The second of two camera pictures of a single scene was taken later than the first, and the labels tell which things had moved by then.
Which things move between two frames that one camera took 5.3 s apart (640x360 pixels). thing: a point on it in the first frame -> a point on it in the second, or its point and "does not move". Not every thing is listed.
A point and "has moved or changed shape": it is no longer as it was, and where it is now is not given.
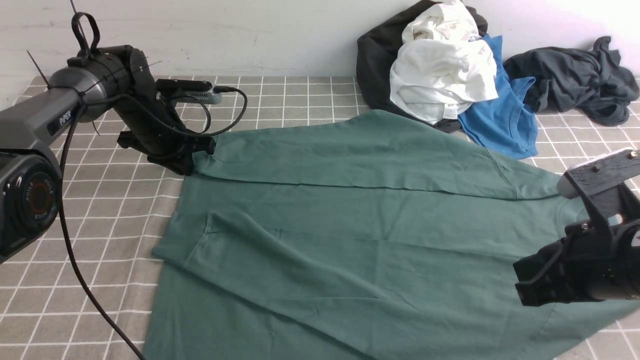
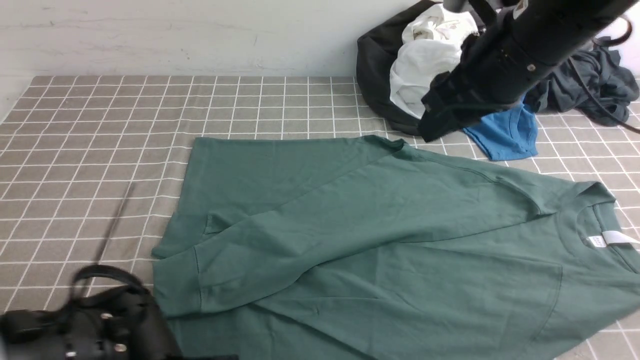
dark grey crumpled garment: x=593 y=81 does not move
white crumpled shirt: x=443 y=66 does not move
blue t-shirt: x=507 y=124 does not move
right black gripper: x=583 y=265 -> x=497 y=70
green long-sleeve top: x=355 y=235 has moved or changed shape
